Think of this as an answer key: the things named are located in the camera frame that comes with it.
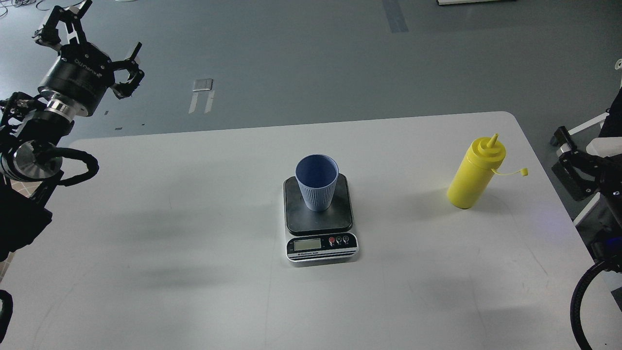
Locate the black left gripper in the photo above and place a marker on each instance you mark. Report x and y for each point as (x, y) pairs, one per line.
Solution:
(81, 71)

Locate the blue ribbed plastic cup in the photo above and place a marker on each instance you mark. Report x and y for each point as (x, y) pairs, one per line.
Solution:
(316, 176)

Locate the yellow squeeze bottle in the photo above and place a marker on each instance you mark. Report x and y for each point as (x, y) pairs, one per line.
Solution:
(481, 162)

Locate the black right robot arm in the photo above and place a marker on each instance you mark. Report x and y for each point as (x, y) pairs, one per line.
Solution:
(593, 174)

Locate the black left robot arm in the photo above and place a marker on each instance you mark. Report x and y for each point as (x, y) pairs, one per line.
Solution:
(33, 165)

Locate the black digital kitchen scale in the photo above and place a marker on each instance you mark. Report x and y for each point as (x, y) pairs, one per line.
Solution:
(319, 237)

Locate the grey floor plate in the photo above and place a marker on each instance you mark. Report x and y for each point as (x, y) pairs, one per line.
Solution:
(202, 84)

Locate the white office chair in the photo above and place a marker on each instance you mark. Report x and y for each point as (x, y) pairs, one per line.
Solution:
(598, 120)

